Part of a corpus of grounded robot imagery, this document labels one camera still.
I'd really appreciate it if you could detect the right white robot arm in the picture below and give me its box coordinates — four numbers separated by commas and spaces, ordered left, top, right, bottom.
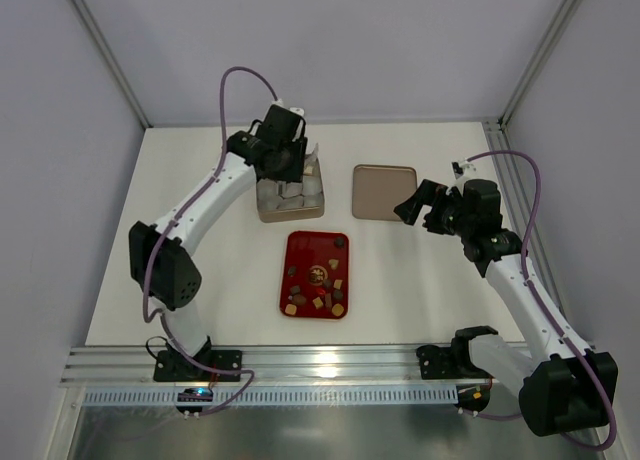
394, 179, 618, 448

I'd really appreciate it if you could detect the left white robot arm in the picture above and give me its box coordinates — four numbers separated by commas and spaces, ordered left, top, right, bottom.
128, 102, 307, 382

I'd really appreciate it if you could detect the gold tin lid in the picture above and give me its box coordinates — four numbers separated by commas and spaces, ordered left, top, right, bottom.
351, 164, 417, 222

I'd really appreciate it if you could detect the gold tin box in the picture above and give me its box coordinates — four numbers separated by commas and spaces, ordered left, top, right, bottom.
256, 172, 325, 223

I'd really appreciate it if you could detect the red rectangular tray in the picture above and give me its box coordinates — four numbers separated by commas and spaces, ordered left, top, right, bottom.
279, 230, 350, 321

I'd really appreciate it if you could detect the aluminium right side rail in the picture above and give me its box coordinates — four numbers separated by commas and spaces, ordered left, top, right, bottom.
482, 120, 565, 313

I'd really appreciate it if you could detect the aluminium rail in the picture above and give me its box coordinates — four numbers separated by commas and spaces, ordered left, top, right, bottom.
482, 120, 565, 313
60, 344, 421, 386

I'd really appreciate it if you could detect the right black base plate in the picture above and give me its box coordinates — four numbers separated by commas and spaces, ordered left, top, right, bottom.
416, 344, 490, 380

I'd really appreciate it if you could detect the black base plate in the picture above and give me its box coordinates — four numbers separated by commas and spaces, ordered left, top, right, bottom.
416, 344, 490, 380
152, 347, 242, 383

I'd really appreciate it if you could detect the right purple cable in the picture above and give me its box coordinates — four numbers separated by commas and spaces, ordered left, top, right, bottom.
457, 150, 619, 451

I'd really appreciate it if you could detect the purple cable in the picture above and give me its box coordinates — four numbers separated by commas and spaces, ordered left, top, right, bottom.
141, 66, 281, 415
457, 150, 619, 451

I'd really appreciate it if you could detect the slotted cable duct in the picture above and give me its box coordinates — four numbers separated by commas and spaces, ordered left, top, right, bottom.
82, 384, 458, 407

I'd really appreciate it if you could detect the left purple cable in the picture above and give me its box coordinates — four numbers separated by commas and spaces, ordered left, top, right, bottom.
141, 66, 281, 415

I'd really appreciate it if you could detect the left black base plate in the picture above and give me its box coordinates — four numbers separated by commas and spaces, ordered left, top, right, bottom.
152, 347, 242, 383

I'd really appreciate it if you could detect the aluminium front rail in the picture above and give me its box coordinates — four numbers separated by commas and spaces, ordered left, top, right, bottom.
60, 344, 421, 386

